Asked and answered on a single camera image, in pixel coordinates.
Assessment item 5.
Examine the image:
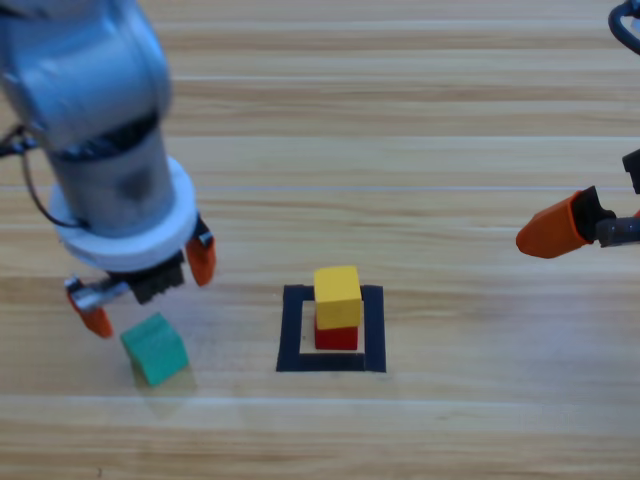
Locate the white wrist mount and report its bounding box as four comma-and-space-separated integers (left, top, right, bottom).
48, 155, 197, 274

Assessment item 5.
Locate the green wooden block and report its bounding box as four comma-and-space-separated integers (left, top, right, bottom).
119, 312, 190, 388

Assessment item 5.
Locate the red wooden block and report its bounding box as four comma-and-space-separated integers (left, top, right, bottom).
314, 317, 360, 351

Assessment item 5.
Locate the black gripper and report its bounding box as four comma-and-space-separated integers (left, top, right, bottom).
514, 147, 640, 260
63, 214, 218, 340

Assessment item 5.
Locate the yellow wooden block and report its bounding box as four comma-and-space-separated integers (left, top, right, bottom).
313, 265, 363, 331

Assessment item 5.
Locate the black tape rectangle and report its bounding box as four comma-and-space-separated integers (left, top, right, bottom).
275, 284, 388, 375

